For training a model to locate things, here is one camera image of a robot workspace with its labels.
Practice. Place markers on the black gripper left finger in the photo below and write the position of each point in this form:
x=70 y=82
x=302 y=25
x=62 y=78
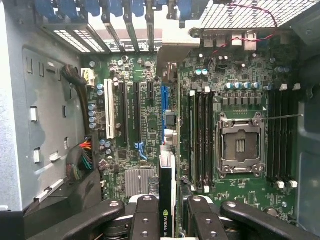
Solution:
x=145 y=220

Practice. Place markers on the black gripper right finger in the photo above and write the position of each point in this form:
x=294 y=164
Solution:
x=207 y=225

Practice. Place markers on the silver chipset heatsink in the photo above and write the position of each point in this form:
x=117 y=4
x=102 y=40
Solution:
x=138 y=181

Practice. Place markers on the green motherboard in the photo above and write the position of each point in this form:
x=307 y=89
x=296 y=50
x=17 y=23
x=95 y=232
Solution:
x=250 y=195

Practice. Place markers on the black plastic bay box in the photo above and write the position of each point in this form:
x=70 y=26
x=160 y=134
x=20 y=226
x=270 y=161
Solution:
x=62 y=200

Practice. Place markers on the black RAM slot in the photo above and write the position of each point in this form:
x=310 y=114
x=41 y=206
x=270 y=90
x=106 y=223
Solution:
x=199 y=140
x=272 y=135
x=295 y=135
x=206 y=140
x=280 y=135
x=287 y=135
x=212 y=140

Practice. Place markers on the dark installed RAM stick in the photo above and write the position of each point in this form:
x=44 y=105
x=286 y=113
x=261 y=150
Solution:
x=192 y=140

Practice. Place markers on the metal CPU socket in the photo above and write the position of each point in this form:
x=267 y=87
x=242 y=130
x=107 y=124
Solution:
x=241 y=145

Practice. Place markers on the long black expansion slot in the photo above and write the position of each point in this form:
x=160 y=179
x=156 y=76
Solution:
x=137 y=112
x=123 y=112

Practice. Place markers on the white expansion slot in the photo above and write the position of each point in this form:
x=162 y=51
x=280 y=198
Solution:
x=110 y=110

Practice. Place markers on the blue expansion slot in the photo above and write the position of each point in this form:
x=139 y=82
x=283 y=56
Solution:
x=165 y=100

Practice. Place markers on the black open PC case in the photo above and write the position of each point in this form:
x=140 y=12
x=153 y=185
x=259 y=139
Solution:
x=310 y=150

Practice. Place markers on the short black expansion slot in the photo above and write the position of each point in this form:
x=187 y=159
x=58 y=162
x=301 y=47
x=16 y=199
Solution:
x=150 y=90

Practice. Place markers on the thin metal locking lever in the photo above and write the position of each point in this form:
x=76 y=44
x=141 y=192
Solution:
x=285 y=117

